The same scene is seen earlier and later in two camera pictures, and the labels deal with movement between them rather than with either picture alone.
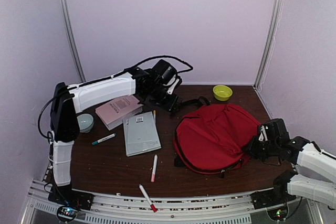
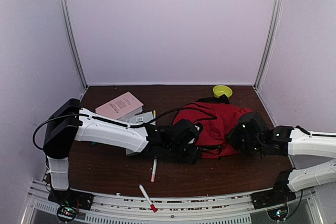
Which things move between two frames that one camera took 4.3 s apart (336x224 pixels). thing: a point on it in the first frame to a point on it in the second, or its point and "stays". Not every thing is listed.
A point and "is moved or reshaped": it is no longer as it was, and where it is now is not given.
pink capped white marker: [154, 169] stays
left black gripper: [172, 106] to [193, 157]
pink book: [117, 110] stays
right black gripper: [251, 148] to [231, 138]
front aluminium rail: [227, 208] stays
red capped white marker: [153, 206] stays
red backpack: [210, 140] is moved or reshaped
